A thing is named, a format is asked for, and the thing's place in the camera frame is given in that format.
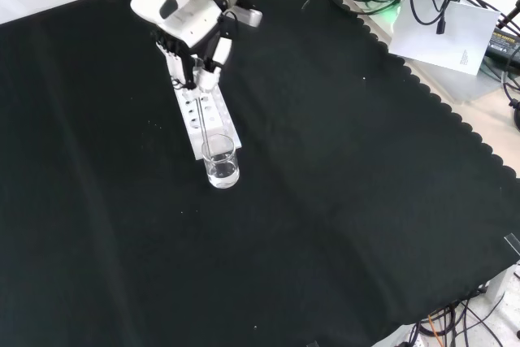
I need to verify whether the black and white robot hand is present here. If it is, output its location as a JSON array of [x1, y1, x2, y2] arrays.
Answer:
[[129, 0, 235, 93]]

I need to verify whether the clear glass rod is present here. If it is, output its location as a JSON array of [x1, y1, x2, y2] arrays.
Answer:
[[194, 93, 213, 160]]

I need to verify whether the white test tube rack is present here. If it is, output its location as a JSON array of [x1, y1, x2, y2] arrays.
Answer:
[[164, 50, 243, 162]]

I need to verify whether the small clear glass beaker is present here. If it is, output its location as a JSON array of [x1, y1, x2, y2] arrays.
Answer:
[[201, 133, 241, 190]]

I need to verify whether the black bench cloth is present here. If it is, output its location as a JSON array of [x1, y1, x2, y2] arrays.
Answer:
[[0, 0, 520, 347]]

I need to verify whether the white paper sheet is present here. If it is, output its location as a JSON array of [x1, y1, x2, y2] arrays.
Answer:
[[388, 0, 502, 77]]

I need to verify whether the black power adapter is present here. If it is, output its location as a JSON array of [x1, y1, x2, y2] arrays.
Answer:
[[484, 26, 520, 71]]

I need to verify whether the black round stand foot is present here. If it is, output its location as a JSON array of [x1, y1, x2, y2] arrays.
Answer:
[[509, 98, 520, 133]]

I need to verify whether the clear tape strip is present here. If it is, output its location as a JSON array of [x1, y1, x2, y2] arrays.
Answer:
[[503, 232, 520, 255]]

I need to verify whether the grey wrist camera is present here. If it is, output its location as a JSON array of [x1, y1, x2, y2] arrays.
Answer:
[[227, 5, 263, 28]]

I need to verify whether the orange floor cable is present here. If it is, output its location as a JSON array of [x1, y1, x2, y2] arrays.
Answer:
[[427, 314, 449, 338]]

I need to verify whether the black floor cable bundle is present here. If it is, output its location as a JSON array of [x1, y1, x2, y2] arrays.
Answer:
[[417, 288, 507, 347]]

